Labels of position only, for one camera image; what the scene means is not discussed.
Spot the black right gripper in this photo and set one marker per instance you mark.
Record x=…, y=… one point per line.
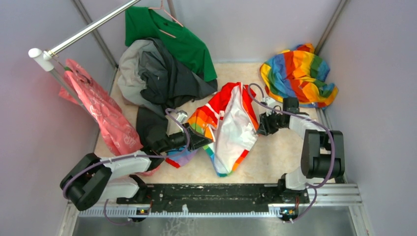
x=264, y=128

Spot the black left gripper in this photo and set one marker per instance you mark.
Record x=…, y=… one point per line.
x=196, y=139

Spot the red white cartoon jacket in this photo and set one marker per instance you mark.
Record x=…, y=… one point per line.
x=229, y=121

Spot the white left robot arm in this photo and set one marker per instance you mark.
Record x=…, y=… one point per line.
x=94, y=179

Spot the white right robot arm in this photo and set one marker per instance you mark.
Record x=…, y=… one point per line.
x=322, y=156

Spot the dark grey jacket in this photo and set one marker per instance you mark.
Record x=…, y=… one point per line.
x=154, y=80

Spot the rainbow striped garment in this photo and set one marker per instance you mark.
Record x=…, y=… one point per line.
x=300, y=73

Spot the pink patterned garment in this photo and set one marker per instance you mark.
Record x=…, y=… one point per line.
x=118, y=133

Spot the green t-shirt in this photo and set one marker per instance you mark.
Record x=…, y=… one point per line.
x=185, y=46

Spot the pink clothes hanger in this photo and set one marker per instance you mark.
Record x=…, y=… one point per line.
x=167, y=9

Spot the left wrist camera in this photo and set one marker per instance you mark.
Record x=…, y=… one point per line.
x=182, y=116

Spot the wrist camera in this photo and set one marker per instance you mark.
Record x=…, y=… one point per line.
x=270, y=102
x=182, y=116

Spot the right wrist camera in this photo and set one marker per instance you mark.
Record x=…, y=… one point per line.
x=270, y=102

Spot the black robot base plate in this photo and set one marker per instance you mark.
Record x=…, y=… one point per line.
x=215, y=198

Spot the aluminium frame rail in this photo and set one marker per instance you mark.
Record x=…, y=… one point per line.
x=328, y=193

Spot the silver clothes rail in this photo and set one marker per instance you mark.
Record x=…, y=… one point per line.
x=43, y=57

